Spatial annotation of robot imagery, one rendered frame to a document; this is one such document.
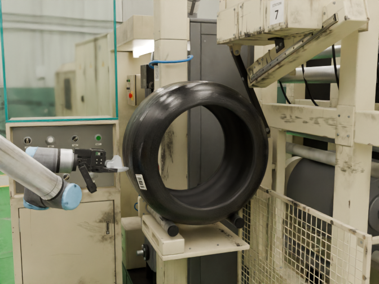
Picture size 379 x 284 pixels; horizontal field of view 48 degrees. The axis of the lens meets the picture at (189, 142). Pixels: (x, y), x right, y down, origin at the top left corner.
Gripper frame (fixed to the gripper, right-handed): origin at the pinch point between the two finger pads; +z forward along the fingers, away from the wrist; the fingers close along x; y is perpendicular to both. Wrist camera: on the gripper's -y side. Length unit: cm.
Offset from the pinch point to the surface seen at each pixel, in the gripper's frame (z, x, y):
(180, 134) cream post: 29.0, 25.3, 13.6
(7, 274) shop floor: -47, 179, -119
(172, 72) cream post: 22, 25, 41
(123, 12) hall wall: 147, 951, 238
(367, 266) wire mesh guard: 65, -62, -14
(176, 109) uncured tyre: 13.9, -12.0, 25.7
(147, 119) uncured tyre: 4.4, -8.9, 21.0
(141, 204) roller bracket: 13.5, 22.8, -19.4
